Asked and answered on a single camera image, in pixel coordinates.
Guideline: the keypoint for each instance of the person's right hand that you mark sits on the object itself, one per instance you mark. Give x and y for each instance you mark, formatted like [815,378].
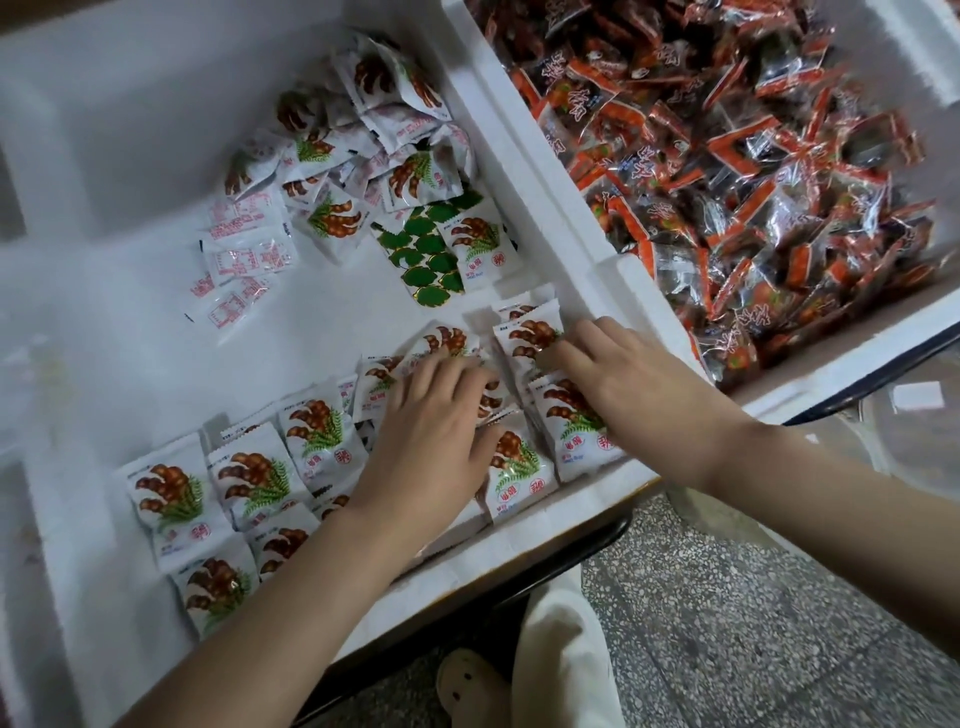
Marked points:
[653,402]

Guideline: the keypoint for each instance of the person's left hand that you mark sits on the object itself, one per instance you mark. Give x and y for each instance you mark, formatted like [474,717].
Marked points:
[428,458]

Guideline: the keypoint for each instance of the pile of dark red packets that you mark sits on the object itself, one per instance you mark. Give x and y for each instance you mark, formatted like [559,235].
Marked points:
[720,150]

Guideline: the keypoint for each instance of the pile of white printed packets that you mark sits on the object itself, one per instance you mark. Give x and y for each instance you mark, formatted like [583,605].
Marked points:
[300,165]

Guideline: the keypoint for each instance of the white foam box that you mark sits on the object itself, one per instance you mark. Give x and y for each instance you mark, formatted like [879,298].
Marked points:
[495,90]
[120,150]

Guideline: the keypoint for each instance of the person's left forearm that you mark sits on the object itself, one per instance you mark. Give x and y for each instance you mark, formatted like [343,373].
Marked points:
[255,630]

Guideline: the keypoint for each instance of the person's left white shoe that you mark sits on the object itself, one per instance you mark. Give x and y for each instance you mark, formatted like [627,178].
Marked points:
[473,690]

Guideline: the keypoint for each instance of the person's beige trousers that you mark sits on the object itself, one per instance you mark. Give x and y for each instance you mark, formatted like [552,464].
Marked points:
[567,660]

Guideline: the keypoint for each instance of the clear round plastic tub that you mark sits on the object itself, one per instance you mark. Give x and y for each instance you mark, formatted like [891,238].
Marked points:
[878,458]

